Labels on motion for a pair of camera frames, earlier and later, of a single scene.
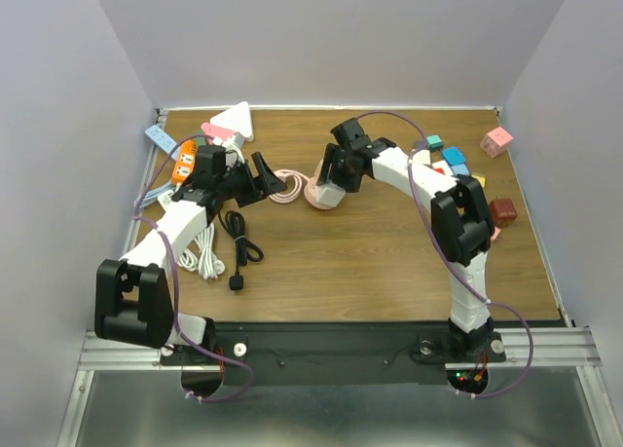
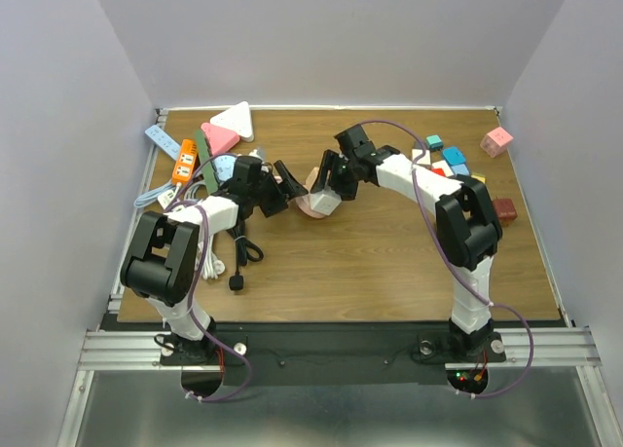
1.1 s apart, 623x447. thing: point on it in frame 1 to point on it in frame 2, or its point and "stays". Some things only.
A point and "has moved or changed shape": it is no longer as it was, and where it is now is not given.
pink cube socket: [495, 141] stays
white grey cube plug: [329, 194] stays
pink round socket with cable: [298, 183] has moved or changed shape
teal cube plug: [434, 142] stays
